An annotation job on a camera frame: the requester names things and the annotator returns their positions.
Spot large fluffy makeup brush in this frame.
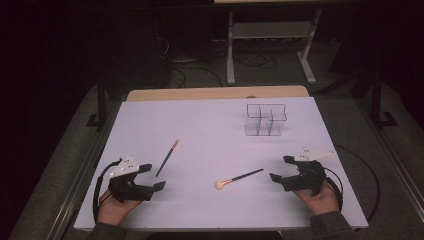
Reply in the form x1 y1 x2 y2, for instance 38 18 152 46
214 168 265 191

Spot person's right hand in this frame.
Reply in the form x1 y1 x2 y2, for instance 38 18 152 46
293 181 341 217

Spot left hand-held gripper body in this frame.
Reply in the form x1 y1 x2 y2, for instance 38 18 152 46
107 154 156 203

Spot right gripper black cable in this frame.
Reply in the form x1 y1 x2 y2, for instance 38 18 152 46
321 144 381 222

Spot clear acrylic organizer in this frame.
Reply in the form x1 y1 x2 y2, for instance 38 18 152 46
244 103 288 137

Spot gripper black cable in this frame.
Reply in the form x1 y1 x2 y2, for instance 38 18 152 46
93 158 123 224
321 144 381 222

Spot black floor cable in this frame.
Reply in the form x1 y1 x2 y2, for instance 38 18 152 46
169 65 224 88

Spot person's left hand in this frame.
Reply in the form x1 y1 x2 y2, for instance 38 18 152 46
96 189 143 227

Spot white metal stand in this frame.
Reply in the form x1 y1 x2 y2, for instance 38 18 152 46
225 9 323 86

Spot white table mat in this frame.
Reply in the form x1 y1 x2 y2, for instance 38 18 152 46
73 96 370 232

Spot black stand post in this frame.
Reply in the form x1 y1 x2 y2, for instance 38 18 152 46
85 74 112 132
369 66 399 130

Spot small thin makeup brush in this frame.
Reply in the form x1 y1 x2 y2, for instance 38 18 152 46
155 138 180 178

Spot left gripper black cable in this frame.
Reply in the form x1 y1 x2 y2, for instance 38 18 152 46
93 158 123 224

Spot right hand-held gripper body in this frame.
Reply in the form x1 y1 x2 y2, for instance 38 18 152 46
282 145 336 198

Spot tangled black floor cables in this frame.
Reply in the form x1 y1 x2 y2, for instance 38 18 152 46
232 51 278 70

